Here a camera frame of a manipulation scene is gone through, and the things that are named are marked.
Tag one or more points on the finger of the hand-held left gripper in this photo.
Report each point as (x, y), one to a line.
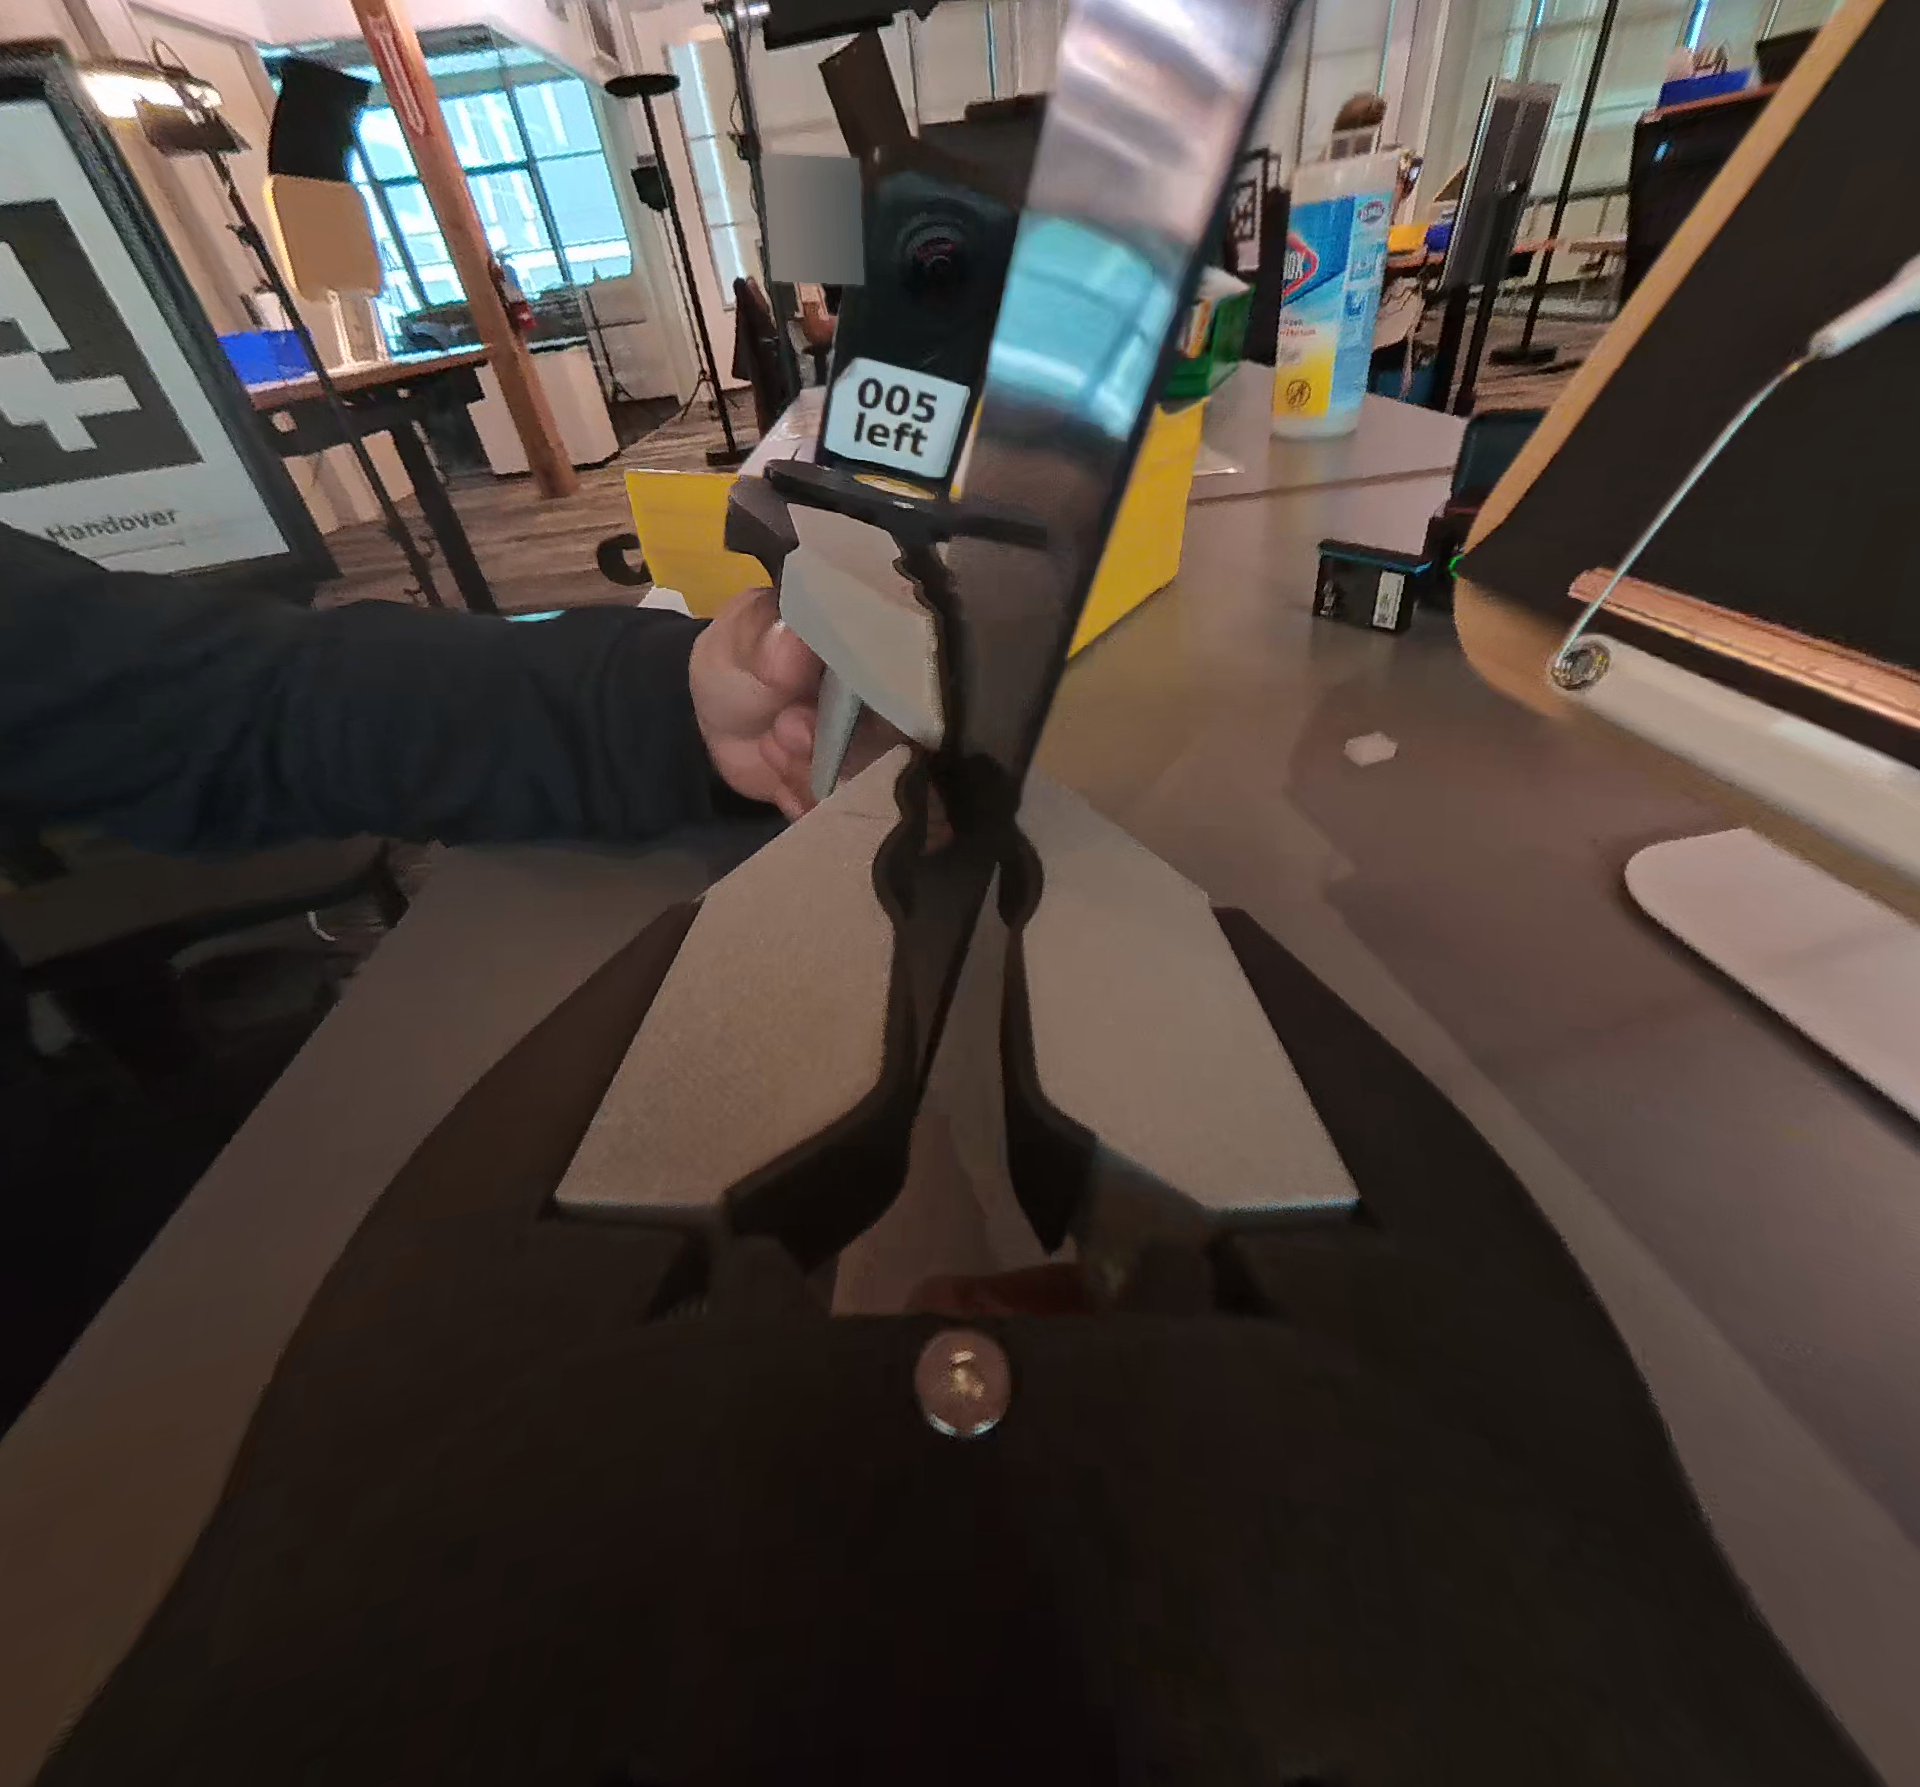
(862, 633)

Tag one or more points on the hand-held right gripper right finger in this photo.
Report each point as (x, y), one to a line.
(1186, 1053)

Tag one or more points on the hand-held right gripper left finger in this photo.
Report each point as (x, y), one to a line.
(721, 1053)

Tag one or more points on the black smartphone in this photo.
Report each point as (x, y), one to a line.
(1110, 241)

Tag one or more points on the person's left forearm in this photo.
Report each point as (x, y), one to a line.
(376, 706)

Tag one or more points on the person's left hand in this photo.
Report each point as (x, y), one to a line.
(735, 706)

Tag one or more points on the dark hanging jacket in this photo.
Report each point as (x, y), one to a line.
(763, 354)

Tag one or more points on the dark brown panel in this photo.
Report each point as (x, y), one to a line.
(872, 94)

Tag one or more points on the green storage bin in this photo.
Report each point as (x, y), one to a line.
(1208, 347)

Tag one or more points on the yellow storage bin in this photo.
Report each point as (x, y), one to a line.
(1140, 527)

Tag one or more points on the black speaker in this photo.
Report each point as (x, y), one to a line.
(649, 186)

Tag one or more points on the small white hexagonal piece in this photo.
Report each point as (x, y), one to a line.
(1369, 750)

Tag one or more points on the white cabinet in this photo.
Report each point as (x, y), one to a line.
(556, 409)

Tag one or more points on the white wipes canister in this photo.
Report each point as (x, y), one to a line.
(1327, 318)

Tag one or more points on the red fire extinguisher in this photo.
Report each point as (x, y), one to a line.
(516, 295)

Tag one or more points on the reddish wooden pillar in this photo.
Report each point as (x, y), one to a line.
(452, 199)

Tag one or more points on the small black battery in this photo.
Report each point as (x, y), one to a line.
(1369, 589)

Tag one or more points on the wooden top desk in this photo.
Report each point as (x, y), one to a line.
(376, 368)

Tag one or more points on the dark zip case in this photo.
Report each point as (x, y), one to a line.
(1492, 467)

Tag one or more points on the framed sign on stand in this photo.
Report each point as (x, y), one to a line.
(1506, 167)

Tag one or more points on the beige reflector panel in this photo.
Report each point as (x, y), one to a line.
(324, 236)

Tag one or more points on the black photo flag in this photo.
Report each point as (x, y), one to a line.
(318, 116)

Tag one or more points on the small blue crate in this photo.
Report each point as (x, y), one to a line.
(270, 354)

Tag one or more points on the framed marker sign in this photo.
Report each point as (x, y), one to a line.
(151, 527)

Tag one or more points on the black cabinet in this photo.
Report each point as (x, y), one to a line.
(1696, 199)

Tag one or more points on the black board with wooden rim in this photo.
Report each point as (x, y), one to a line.
(1726, 467)

